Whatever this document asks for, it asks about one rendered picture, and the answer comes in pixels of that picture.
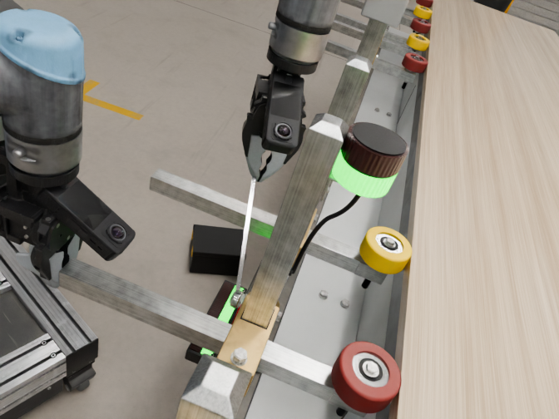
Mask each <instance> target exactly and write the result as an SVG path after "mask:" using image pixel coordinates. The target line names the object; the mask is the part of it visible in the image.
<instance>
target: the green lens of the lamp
mask: <svg viewBox="0 0 559 419"><path fill-rule="evenodd" d="M332 171H333V175H334V178H335V179H336V180H337V181H338V182H339V183H340V184H341V185H342V186H343V187H344V188H345V189H346V190H349V191H351V192H353V193H355V194H356V195H361V196H363V197H368V198H379V197H382V196H384V195H386V194H387V193H388V191H389V189H390V187H391V185H392V183H393V181H394V179H395V178H396V176H397V175H395V176H392V177H390V178H387V179H378V178H374V177H370V176H367V175H364V174H362V173H360V172H358V171H356V170H355V169H353V168H352V167H351V166H349V165H348V164H347V163H346V161H345V160H344V158H343V156H342V153H341V149H340V152H339V155H338V157H337V159H336V161H335V163H334V167H333V169H332Z"/></svg>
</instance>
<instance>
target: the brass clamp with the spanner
mask: <svg viewBox="0 0 559 419"><path fill-rule="evenodd" d="M249 296H250V292H249V294H247V295H246V296H245V300H244V302H243V303H242V305H241V307H240V310H239V312H238V313H237V316H236V318H235V321H234V322H233V324H232V326H231V328H230V331H229V333H228V335H227V337H226V339H225V341H224V343H223V345H222V348H221V350H220V352H219V354H218V356H217V358H219V359H220V360H222V361H225V362H227V363H230V364H232V365H234V364H233V363H232V362H231V360H230V355H231V353H232V352H233V351H234V350H235V349H237V348H243V349H244V350H245V351H247V358H248V359H247V363H246V364H245V365H244V366H241V367H239V368H242V369H244V370H246V371H248V372H251V373H252V376H251V379H250V382H249V384H248V387H247V389H246V391H245V395H244V397H245V396H246V393H247V392H248V390H249V387H250V384H251V382H252V380H253V378H254V375H255V372H256V370H257V367H258V365H259V363H260V359H261V357H262V354H263V352H264V350H265V346H266V343H267V342H268V339H269V336H270V333H271V330H272V328H273V326H274V323H275V321H276V322H279V321H280V318H281V315H282V312H279V310H280V303H279V301H278V302H277V304H276V305H275V309H274V312H273V313H272V315H271V318H270V321H269V323H268V326H267V328H263V327H261V326H259V325H257V324H255V323H252V322H249V321H247V320H245V319H243V318H242V316H243V313H244V311H245V306H246V304H247V302H248V299H249ZM234 366H235V365H234ZM237 367H238V366H237Z"/></svg>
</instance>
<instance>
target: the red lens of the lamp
mask: <svg viewBox="0 0 559 419"><path fill-rule="evenodd" d="M358 123H363V122H356V123H353V124H352V125H351V126H350V127H349V130H348V132H347V135H346V136H345V139H344V143H343V145H342V147H341V153H342V155H343V157H344V158H345V159H346V160H347V161H348V162H349V163H350V164H351V165H352V166H353V167H354V168H356V169H357V170H360V171H362V172H364V173H366V174H368V175H373V176H377V177H392V176H395V175H396V174H397V173H398V172H399V170H400V168H401V166H402V164H403V162H404V161H405V159H406V157H407V155H408V152H409V148H408V144H407V143H406V142H405V140H404V139H403V138H402V137H401V136H400V137H401V138H402V139H403V141H404V142H405V144H406V151H405V153H404V154H402V155H399V156H388V155H381V154H379V153H376V152H374V151H371V150H369V149H368V148H366V147H364V146H363V145H361V144H360V143H359V142H358V141H357V140H356V139H355V138H354V136H353V133H352V129H353V127H354V126H355V125H357V124H358Z"/></svg>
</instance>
